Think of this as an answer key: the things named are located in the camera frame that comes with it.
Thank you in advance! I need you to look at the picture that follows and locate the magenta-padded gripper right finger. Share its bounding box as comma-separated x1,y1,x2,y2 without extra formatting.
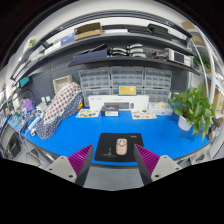
133,143,184,186

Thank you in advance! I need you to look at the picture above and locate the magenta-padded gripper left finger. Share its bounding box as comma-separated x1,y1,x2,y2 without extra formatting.
45,143,95,187

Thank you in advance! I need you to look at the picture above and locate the pink transparent computer mouse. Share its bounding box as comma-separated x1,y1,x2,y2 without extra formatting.
115,138,129,156

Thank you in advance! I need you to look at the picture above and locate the black mouse pad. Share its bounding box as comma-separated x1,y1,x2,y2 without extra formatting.
94,132,145,163

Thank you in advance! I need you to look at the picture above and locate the printed picture card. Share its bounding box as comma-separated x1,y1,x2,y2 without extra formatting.
75,108,101,119
130,109,158,120

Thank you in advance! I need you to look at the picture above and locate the white and blue carton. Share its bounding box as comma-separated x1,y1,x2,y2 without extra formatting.
148,101,174,117

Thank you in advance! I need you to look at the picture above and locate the patterned fabric bundle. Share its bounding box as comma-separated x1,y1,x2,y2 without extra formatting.
35,82,84,140

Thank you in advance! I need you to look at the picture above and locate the green plant in white pot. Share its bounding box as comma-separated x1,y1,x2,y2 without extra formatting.
168,82,217,141

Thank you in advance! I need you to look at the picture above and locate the small black box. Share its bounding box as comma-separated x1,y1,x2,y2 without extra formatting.
100,105,120,118

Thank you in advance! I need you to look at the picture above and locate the long white keyboard box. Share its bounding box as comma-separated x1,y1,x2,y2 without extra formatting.
87,94,150,112

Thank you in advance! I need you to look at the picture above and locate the grey small-parts drawer cabinet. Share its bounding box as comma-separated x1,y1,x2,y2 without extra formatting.
143,67,173,90
81,87,113,107
109,65,145,88
111,86,145,96
143,87,172,103
78,67,111,90

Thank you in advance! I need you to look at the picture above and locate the white plastic crate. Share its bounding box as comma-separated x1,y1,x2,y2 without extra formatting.
52,74,74,94

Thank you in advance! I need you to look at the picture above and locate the yellow and blue box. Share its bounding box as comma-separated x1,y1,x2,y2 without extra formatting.
118,85,138,97

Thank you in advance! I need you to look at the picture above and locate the dark wall shelf unit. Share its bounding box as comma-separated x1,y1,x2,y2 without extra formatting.
9,13,214,78

